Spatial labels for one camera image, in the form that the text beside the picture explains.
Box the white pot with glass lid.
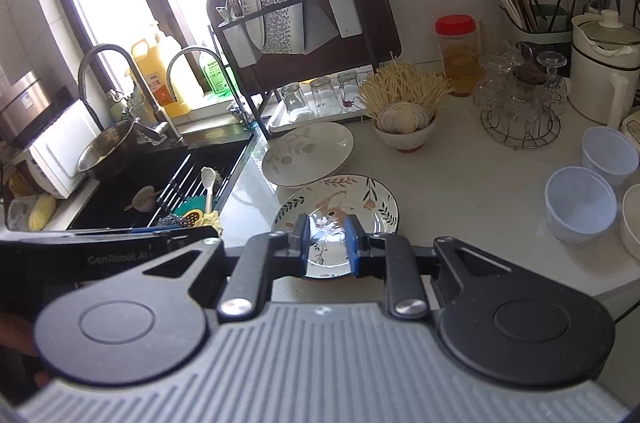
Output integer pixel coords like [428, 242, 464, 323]
[570, 9, 640, 127]

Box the metal wire cup rack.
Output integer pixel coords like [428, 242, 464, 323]
[480, 103, 561, 150]

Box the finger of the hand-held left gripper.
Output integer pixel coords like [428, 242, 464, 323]
[150, 225, 222, 257]

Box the translucent plastic container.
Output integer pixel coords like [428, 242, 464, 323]
[582, 126, 640, 187]
[544, 166, 619, 245]

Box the white bowl with onion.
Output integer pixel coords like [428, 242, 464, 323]
[372, 103, 439, 153]

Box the brown bottomed glass cup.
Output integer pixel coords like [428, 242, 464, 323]
[514, 64, 552, 101]

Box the stainless steel pot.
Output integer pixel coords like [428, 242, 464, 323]
[75, 118, 147, 182]

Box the floral animal print plate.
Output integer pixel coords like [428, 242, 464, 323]
[272, 174, 401, 282]

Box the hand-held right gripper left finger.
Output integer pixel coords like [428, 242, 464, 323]
[142, 213, 312, 320]

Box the yellow detergent bottle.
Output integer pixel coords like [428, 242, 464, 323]
[130, 22, 194, 118]

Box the green dish cloth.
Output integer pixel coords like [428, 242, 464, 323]
[174, 197, 223, 231]

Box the white cutlery holder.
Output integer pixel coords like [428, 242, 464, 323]
[324, 0, 364, 39]

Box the white countertop appliance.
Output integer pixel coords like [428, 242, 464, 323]
[26, 99, 104, 200]

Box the yellow sponge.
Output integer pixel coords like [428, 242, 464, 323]
[27, 194, 57, 232]

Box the green chopstick holder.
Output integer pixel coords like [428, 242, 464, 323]
[507, 4, 574, 50]

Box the cluster of glass cups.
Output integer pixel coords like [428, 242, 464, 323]
[472, 40, 569, 139]

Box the wooden ladle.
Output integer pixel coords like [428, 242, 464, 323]
[123, 185, 157, 212]

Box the chrome curved faucet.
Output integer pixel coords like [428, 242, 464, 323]
[166, 46, 252, 130]

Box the black kitchen sink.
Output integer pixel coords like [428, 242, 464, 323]
[66, 127, 257, 233]

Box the white spoon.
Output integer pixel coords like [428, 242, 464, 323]
[200, 166, 217, 215]

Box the cream kettle base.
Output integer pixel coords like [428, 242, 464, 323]
[620, 110, 640, 140]

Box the green bottle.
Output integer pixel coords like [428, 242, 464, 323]
[198, 46, 232, 95]

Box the clear drinking glass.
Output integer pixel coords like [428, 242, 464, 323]
[336, 70, 362, 110]
[280, 82, 307, 112]
[309, 76, 342, 117]

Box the white drain tray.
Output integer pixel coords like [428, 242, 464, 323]
[267, 99, 377, 135]

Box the white leaf print plate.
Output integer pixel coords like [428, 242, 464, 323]
[262, 122, 355, 188]

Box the dark curved faucet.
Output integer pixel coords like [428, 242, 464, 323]
[78, 44, 184, 147]

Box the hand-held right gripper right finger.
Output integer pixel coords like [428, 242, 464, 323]
[344, 213, 523, 320]

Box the bundle of dry noodles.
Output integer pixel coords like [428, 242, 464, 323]
[358, 58, 455, 120]

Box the sliced onion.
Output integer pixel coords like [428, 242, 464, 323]
[377, 101, 435, 134]

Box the silver rice cooker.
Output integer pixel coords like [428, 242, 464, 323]
[0, 71, 45, 141]

